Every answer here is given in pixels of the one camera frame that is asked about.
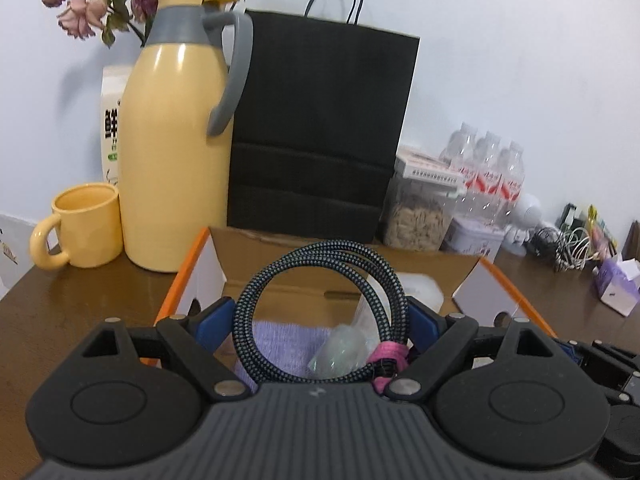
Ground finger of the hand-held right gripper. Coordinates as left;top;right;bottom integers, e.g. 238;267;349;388
582;341;640;403
552;340;587;368

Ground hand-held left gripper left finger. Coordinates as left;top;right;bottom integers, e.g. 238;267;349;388
82;296;252;403

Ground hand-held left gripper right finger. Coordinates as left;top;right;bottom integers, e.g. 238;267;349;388
382;296;573;403

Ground braided cable with pink tie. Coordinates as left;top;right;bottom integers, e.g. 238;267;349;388
232;240;410;395

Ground translucent plastic container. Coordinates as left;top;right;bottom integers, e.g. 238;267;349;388
400;271;445;316

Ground cardboard box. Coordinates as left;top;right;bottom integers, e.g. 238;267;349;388
140;226;558;371

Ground purple cloth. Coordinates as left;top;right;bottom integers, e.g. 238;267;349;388
234;321;346;386

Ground purple tissue pack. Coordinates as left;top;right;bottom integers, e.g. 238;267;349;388
592;255;640;317

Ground clear plastic bag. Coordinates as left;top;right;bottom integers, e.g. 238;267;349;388
307;290;386;380

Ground white tin box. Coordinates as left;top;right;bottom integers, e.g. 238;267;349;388
442;215;503;264

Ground clear jar of seeds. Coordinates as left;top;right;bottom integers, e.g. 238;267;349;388
382;180;463;252

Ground colourful snack packets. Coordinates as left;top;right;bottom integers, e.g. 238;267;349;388
582;205;618;261

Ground white round gadget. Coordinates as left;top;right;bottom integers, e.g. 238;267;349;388
502;194;545;256

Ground yellow mug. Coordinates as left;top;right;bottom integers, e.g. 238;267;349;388
29;183;124;271

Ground white and red box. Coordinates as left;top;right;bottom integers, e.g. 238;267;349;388
395;145;466;186

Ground yellow thermos jug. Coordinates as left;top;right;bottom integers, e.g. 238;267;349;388
119;0;254;273

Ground white board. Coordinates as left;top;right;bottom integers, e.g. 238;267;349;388
0;212;38;301

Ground white milk carton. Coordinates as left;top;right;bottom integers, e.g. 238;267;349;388
100;65;136;186

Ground black paper bag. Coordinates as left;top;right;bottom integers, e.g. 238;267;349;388
226;0;421;245

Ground dried rose bouquet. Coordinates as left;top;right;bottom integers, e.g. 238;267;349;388
40;0;275;48

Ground white cable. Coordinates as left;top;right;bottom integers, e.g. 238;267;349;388
555;227;601;273

